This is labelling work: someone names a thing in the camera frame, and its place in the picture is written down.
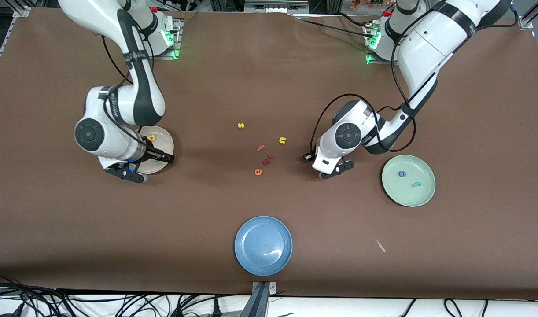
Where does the black floor cable tangle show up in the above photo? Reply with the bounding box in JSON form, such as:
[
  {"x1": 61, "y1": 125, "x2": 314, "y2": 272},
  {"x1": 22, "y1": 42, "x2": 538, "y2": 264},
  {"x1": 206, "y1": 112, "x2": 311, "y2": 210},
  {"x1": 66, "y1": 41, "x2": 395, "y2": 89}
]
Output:
[{"x1": 0, "y1": 273, "x2": 234, "y2": 317}]

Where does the blue round plate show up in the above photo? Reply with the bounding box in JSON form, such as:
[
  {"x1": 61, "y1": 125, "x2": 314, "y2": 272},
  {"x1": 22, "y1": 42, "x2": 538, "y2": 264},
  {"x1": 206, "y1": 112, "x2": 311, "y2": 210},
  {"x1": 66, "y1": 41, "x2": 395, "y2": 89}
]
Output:
[{"x1": 234, "y1": 215, "x2": 293, "y2": 277}]

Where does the beige round plate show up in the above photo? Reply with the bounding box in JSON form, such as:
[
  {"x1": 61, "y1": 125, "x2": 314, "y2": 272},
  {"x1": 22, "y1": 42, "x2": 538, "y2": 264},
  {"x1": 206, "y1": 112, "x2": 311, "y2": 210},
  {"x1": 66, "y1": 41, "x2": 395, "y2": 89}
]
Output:
[{"x1": 139, "y1": 125, "x2": 175, "y2": 175}]

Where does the black cable on table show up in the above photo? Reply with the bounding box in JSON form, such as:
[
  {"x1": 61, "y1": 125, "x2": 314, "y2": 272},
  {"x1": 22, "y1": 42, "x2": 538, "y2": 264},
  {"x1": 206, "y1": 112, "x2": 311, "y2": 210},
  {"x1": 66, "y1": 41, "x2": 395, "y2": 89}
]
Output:
[
  {"x1": 295, "y1": 18, "x2": 375, "y2": 38},
  {"x1": 337, "y1": 12, "x2": 375, "y2": 28}
]

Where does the aluminium frame profile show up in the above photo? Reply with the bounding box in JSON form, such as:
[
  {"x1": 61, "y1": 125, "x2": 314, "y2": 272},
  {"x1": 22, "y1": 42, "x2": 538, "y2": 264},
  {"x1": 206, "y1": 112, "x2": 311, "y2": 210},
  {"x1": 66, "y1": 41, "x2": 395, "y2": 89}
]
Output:
[
  {"x1": 518, "y1": 0, "x2": 538, "y2": 29},
  {"x1": 0, "y1": 5, "x2": 32, "y2": 86}
]

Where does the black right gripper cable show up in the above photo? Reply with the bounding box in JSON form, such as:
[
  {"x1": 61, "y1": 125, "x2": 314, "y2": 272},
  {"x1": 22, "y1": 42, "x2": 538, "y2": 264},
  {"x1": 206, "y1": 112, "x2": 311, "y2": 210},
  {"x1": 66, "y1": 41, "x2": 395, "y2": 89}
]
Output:
[{"x1": 102, "y1": 92, "x2": 168, "y2": 157}]

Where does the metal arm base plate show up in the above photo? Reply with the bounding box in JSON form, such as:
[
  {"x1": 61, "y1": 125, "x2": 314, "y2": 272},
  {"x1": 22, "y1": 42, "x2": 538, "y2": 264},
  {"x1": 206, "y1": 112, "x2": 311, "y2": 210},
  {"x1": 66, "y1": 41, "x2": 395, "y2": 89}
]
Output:
[
  {"x1": 365, "y1": 22, "x2": 413, "y2": 66},
  {"x1": 155, "y1": 17, "x2": 184, "y2": 60}
]

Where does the metal table clamp bracket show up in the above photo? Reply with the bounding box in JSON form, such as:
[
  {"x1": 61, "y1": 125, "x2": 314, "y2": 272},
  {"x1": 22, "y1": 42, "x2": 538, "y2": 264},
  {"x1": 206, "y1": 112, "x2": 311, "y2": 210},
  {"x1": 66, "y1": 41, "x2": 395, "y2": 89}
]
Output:
[{"x1": 240, "y1": 281, "x2": 278, "y2": 317}]

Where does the light green round plate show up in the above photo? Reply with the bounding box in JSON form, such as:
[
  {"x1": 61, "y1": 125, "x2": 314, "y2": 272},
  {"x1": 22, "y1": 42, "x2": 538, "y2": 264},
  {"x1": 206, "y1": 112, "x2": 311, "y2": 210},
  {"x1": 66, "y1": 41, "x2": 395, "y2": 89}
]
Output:
[{"x1": 381, "y1": 154, "x2": 436, "y2": 207}]

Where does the brown table cover mat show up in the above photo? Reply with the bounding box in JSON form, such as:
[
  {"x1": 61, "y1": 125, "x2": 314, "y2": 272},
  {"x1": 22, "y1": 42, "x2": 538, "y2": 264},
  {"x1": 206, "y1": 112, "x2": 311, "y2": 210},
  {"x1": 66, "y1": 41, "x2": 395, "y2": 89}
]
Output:
[{"x1": 0, "y1": 9, "x2": 538, "y2": 301}]

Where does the long black right arm cable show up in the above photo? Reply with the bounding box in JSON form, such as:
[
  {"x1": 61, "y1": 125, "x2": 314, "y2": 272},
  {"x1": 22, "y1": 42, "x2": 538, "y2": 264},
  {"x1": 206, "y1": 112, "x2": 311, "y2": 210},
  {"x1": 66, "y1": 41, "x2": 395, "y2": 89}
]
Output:
[{"x1": 101, "y1": 35, "x2": 133, "y2": 84}]

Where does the grey metal equipment box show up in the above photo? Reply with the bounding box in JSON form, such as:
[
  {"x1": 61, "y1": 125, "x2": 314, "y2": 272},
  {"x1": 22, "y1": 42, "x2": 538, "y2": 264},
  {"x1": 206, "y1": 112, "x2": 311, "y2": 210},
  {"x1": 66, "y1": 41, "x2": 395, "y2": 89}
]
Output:
[{"x1": 244, "y1": 0, "x2": 309, "y2": 13}]

